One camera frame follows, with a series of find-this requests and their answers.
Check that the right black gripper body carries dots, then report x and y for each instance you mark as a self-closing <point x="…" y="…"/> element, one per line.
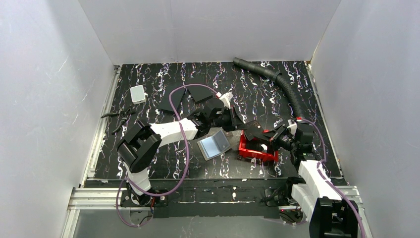
<point x="271" y="140"/>

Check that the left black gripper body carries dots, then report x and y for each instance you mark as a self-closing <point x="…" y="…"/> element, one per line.
<point x="234" y="118"/>

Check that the grey leather card holder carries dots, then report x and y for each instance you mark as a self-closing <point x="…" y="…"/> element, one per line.
<point x="214" y="145"/>

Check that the single black credit card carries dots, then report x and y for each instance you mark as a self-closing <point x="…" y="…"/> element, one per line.
<point x="252" y="129"/>

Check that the red plastic bin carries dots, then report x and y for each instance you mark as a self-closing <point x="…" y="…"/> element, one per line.
<point x="257" y="149"/>

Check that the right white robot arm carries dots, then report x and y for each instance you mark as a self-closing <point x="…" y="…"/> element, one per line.
<point x="329" y="212"/>

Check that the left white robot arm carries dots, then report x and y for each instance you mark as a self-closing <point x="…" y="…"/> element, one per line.
<point x="141" y="142"/>

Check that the black flat box right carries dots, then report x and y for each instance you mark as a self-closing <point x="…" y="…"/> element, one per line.
<point x="200" y="93"/>

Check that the black flat box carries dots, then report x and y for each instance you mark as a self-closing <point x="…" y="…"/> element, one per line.
<point x="168" y="101"/>
<point x="200" y="93"/>

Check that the black flat box left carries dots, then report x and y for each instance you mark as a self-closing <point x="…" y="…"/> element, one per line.
<point x="168" y="101"/>

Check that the white square box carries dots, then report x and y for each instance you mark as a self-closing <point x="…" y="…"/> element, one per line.
<point x="137" y="94"/>

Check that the black pliers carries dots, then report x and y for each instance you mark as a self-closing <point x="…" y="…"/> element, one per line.
<point x="122" y="116"/>

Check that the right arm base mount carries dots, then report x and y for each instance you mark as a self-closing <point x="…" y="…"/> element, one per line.
<point x="289" y="210"/>

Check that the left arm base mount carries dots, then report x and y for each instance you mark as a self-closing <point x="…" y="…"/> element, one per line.
<point x="131" y="199"/>

